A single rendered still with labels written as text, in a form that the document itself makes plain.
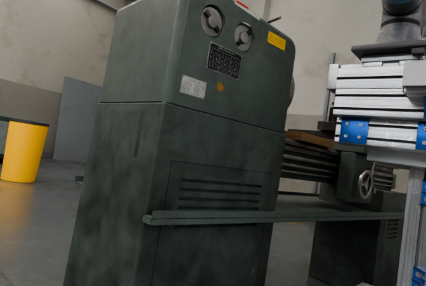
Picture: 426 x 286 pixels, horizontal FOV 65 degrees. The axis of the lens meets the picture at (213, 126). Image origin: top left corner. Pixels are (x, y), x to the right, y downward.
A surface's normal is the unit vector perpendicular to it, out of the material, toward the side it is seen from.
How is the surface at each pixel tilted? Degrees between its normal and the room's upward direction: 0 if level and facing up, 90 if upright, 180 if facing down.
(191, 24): 90
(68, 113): 84
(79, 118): 84
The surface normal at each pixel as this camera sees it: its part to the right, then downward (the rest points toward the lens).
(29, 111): 0.75, 0.07
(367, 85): -0.64, -0.17
